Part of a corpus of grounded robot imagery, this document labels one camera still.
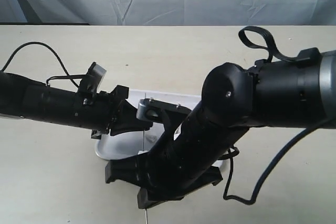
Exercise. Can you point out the thin metal skewer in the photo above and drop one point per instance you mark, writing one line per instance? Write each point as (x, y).
(143, 149)

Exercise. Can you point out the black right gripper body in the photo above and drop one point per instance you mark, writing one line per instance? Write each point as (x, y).
(187, 169)

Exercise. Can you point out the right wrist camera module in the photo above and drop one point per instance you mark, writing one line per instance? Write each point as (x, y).
(166, 118)

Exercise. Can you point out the white plastic tray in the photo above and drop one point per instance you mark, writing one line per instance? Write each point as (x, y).
(130, 143)

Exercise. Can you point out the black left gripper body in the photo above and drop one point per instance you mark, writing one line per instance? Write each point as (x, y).
(108, 109)

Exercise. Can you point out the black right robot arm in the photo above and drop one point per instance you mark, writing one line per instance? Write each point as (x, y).
(299, 93)

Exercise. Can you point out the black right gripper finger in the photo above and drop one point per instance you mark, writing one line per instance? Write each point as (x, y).
(149, 198)
(134, 169)

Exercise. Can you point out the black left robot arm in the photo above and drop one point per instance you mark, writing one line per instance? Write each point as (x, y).
(22, 97)

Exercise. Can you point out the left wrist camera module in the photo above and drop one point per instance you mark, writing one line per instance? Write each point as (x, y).
(91, 80)

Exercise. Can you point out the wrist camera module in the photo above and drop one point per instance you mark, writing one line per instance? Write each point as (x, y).
(91, 80)
(166, 118)

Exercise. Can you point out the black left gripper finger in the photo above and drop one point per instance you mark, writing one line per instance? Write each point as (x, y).
(129, 115)
(130, 126)

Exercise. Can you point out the white foam cube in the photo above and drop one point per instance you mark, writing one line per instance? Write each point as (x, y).
(151, 138)

